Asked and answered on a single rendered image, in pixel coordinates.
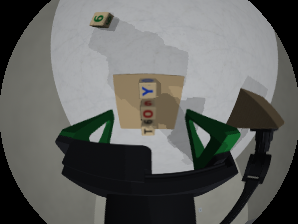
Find tan mat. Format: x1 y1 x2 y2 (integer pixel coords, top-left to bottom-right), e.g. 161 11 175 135
113 74 184 129

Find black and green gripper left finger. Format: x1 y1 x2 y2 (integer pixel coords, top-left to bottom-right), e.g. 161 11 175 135
59 109 114 143

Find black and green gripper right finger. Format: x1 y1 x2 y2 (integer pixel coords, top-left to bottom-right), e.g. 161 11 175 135
185 109 241 170

